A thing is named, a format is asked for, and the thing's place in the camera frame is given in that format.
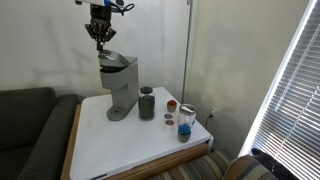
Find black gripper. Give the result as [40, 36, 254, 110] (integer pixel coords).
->
[84, 4, 116, 51]

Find grey coffee machine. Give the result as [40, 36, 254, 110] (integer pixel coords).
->
[98, 50, 139, 121]

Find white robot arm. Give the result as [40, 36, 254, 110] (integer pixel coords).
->
[73, 0, 135, 51]

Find dark glass coffee jar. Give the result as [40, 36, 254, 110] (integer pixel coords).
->
[138, 87, 155, 120]

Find red-topped brown coffee pod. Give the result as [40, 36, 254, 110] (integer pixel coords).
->
[167, 100, 177, 112]

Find metal pole stand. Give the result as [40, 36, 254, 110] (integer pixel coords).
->
[181, 0, 193, 103]

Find dark grey sofa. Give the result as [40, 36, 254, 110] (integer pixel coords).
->
[0, 87, 79, 180]

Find white table board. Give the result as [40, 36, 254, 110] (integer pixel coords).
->
[69, 87, 212, 180]

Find clear jar with metal lid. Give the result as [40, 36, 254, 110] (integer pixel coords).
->
[178, 104, 196, 127]

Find wooden side table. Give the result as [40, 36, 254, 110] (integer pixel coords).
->
[60, 105, 208, 180]

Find striped sofa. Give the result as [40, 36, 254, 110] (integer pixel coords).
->
[147, 150, 278, 180]

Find white window blinds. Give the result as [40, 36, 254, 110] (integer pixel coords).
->
[252, 0, 320, 180]

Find black power cable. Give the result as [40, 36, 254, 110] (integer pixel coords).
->
[204, 113, 214, 130]

